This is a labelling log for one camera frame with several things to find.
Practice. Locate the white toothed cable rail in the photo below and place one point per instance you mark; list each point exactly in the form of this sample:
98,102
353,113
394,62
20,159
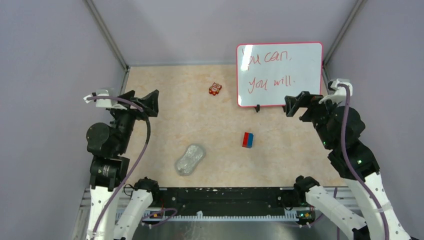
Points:
200,217

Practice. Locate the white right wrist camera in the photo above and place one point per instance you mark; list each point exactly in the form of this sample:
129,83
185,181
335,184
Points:
342,88

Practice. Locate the pink framed whiteboard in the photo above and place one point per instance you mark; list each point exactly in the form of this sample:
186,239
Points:
268,72

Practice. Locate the red owl figurine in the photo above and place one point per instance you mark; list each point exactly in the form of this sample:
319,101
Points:
215,89

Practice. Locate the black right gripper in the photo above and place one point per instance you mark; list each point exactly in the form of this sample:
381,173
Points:
305,99

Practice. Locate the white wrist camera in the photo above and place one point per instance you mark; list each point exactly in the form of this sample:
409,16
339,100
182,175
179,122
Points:
103,102
342,88

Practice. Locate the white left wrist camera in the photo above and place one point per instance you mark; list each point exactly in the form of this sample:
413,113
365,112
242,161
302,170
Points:
103,102

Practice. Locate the red and blue block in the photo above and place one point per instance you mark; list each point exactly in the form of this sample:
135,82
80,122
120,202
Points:
247,141

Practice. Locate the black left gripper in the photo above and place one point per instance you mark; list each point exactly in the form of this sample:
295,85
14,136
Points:
150,104

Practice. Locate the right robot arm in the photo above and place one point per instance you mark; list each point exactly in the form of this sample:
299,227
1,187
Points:
339,128

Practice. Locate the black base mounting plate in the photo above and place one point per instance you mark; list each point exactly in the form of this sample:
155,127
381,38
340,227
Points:
227,201

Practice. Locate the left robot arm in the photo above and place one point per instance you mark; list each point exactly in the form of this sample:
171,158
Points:
109,169

